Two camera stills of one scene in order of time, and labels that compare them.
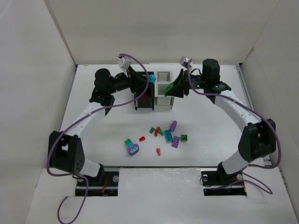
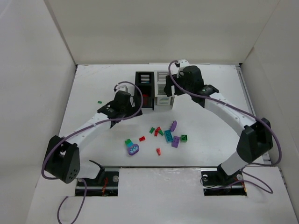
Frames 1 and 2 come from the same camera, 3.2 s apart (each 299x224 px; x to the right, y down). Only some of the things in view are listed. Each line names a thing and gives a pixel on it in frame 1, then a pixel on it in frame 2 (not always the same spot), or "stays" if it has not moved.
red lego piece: x=145 y=100 stays
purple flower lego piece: x=133 y=150 stays
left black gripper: x=132 y=79 -> x=134 y=108
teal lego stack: x=130 y=144 stays
